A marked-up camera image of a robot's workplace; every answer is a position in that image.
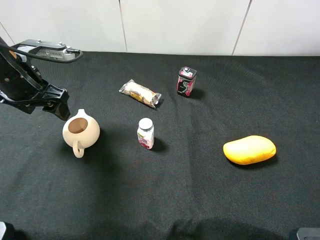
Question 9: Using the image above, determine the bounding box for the grey right gripper part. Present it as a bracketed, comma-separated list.
[296, 227, 320, 240]

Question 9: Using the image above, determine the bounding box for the black tablecloth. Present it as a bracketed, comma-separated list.
[0, 52, 320, 240]

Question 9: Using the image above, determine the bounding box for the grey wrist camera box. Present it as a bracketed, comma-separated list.
[13, 39, 76, 62]

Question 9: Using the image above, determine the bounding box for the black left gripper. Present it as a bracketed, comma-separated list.
[0, 65, 70, 121]

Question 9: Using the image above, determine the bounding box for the small white pink bottle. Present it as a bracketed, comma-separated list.
[137, 117, 155, 150]

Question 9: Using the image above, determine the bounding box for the cream ceramic teapot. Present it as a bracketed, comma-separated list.
[62, 109, 100, 158]

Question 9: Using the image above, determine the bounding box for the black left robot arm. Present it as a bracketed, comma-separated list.
[0, 39, 70, 121]

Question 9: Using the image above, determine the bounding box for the clear wrapped snack bar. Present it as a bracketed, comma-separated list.
[118, 79, 162, 109]

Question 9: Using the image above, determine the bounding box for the black red gum tin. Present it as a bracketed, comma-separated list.
[176, 66, 198, 98]

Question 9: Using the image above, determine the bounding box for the yellow mango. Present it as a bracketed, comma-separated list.
[223, 135, 277, 166]

